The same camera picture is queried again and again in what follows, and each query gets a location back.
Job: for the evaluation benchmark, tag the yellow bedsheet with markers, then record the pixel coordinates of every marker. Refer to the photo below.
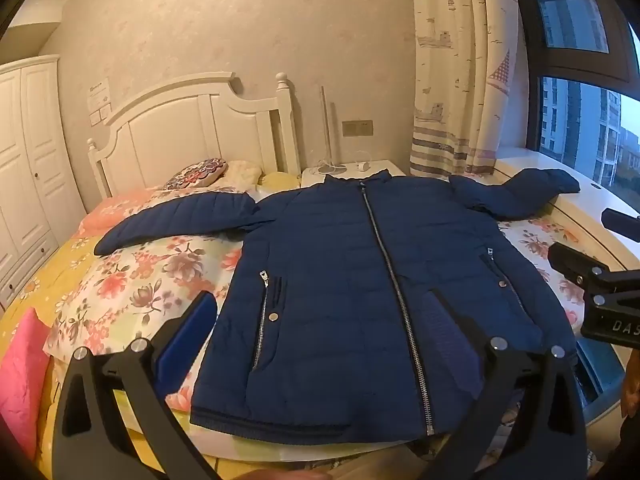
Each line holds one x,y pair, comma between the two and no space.
45,280

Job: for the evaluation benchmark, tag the dark framed window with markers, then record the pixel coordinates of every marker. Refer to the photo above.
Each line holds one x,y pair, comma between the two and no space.
575,20

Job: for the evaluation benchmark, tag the pale yellow pillow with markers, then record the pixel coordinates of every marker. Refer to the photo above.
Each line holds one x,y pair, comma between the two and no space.
242,172

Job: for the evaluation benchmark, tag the sailboat print curtain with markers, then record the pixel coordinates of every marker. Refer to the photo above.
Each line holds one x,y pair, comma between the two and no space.
450,70

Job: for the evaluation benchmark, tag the white wardrobe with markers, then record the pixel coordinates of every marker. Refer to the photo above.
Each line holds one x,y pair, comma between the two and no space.
30,160

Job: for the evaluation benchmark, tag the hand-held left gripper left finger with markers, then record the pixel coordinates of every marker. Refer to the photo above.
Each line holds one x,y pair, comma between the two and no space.
187,340

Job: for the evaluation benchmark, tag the floral quilt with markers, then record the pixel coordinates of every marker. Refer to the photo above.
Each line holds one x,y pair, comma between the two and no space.
150,280

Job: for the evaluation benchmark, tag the navy blue puffer jacket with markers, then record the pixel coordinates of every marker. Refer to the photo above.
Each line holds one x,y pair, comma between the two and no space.
340,270

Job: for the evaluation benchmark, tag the white bed headboard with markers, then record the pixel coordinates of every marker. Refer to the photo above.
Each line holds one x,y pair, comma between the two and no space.
200,125

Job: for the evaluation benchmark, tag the pink pillow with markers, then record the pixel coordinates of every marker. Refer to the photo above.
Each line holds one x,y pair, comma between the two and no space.
20,380

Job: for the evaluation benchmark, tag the patterned embroidered pillow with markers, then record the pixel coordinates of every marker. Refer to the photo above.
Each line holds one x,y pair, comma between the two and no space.
197,172

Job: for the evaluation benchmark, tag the white nightstand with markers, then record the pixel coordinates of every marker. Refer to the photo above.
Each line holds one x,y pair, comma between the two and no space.
312,177

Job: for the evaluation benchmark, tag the gold wall socket panel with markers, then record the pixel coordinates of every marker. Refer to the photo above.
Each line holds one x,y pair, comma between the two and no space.
357,128

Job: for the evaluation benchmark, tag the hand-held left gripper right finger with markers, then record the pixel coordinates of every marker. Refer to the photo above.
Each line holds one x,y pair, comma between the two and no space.
450,340

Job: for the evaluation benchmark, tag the person's right forearm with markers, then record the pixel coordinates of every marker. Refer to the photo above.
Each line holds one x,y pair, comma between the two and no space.
631,435

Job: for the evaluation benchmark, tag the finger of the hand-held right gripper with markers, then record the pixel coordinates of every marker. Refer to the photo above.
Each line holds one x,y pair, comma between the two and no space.
575,265
622,225

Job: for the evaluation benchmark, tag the white wall notice paper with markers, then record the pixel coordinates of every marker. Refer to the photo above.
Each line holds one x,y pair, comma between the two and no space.
100,100

